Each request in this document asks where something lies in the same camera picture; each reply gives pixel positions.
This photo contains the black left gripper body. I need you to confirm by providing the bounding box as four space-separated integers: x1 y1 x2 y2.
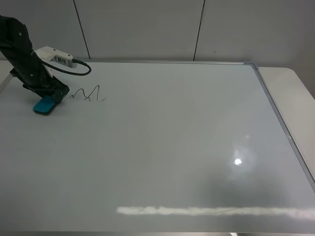
9 58 68 103

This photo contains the blue whiteboard eraser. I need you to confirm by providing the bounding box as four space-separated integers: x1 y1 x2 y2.
33 96 58 116

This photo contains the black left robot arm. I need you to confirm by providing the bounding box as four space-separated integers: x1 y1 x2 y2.
0 16 69 104

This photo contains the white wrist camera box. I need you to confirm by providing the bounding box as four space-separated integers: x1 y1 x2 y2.
34 46 77 68

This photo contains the black camera cable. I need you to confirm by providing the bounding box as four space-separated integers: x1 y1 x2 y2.
36 57 92 77

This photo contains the white whiteboard with aluminium frame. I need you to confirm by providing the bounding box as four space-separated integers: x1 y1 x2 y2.
0 62 315 234

